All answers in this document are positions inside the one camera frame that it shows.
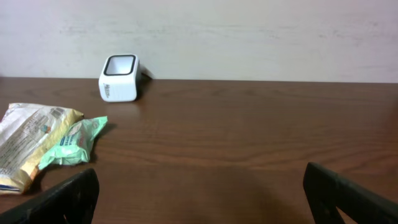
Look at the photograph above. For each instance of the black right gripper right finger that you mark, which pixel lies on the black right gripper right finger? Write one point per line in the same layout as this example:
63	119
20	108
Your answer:
328	193

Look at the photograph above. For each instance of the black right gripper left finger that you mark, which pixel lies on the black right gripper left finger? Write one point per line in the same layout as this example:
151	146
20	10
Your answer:
71	201

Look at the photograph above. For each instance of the mint green wipes pack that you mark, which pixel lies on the mint green wipes pack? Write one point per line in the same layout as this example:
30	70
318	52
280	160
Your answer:
76	145

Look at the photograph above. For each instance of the cream snack bag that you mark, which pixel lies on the cream snack bag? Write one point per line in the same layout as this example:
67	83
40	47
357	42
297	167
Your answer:
28	131

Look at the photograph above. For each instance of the white barcode scanner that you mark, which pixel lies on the white barcode scanner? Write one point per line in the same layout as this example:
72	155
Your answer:
119	79

